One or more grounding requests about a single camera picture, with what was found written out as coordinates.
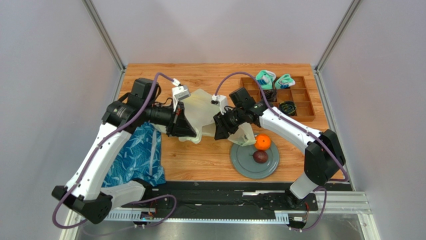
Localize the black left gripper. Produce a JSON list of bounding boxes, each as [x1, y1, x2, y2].
[[143, 99, 197, 138]]

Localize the pale yellow plastic bag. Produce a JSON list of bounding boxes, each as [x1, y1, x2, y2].
[[150, 88, 257, 147]]

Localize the orange fake orange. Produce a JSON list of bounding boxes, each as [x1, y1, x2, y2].
[[254, 133, 272, 151]]

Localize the dark red fake plum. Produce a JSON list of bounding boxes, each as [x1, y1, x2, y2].
[[251, 150, 269, 164]]

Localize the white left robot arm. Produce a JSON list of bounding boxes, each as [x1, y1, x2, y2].
[[51, 78, 197, 224]]

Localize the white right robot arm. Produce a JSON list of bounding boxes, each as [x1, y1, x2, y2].
[[211, 87, 346, 209]]

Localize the grey round plate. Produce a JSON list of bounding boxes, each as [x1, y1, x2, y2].
[[230, 141, 280, 180]]

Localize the blue leaf-pattern cloth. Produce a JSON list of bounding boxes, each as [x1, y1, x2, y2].
[[102, 122, 166, 188]]

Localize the black rolled sock upper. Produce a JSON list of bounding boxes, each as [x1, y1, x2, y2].
[[264, 89, 278, 103]]

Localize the teal white sock left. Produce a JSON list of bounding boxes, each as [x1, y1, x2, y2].
[[255, 70, 276, 90]]

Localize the teal white sock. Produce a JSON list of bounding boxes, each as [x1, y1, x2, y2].
[[255, 70, 276, 90], [274, 73, 296, 90]]

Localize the teal white sock right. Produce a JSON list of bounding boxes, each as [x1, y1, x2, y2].
[[274, 73, 296, 90]]

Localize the brown compartment tray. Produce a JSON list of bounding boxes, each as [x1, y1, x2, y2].
[[239, 75, 316, 123]]

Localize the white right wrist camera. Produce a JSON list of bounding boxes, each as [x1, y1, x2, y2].
[[210, 95, 228, 115]]

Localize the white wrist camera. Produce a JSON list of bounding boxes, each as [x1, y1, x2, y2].
[[210, 95, 228, 115], [171, 78, 191, 112]]

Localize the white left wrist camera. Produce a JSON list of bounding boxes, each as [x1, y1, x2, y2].
[[171, 78, 191, 112]]

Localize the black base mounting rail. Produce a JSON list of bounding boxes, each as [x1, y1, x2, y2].
[[120, 180, 353, 221]]

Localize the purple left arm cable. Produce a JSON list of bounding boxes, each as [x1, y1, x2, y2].
[[51, 72, 178, 231]]

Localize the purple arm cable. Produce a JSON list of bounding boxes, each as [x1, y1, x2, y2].
[[214, 71, 350, 233], [51, 72, 178, 231]]

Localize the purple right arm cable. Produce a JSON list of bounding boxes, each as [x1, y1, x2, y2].
[[214, 71, 350, 233]]

